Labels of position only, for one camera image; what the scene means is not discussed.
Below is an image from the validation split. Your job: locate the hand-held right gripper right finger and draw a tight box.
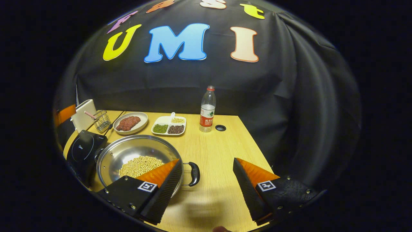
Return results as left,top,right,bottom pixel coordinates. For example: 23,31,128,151
232,158,319,226

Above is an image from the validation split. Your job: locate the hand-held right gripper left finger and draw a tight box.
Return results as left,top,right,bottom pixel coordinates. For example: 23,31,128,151
97,159,183,225

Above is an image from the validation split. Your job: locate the black induction cooktop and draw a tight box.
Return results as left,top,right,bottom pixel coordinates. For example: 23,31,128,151
66,130,108,187

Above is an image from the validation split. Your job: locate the steel pot with black handles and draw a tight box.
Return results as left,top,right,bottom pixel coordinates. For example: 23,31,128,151
96,135,201,198

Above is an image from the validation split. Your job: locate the white toaster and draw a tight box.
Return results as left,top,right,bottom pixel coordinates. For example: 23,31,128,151
71,99,97,132

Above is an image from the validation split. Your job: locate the pile of soybeans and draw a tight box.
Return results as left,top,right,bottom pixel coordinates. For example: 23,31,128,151
118,156,164,179

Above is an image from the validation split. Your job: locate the red meat piece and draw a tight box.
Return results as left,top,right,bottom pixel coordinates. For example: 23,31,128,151
116,116,141,131

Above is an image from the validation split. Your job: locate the white divided dish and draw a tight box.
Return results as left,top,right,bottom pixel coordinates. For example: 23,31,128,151
151,112,187,136

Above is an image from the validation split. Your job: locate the white round plate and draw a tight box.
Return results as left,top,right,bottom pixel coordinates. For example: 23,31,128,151
113,111,149,135

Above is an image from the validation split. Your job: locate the clear plastic water bottle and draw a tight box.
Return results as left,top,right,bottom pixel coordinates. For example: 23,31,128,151
199,85,216,133

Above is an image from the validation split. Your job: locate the black backdrop cloth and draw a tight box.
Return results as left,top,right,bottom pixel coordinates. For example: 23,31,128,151
55,0,361,190

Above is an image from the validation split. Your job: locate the wire mesh basket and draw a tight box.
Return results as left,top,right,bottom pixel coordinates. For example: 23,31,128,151
93,110,111,133

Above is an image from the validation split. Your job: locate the black power cable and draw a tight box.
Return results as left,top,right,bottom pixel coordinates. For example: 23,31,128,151
108,111,126,136

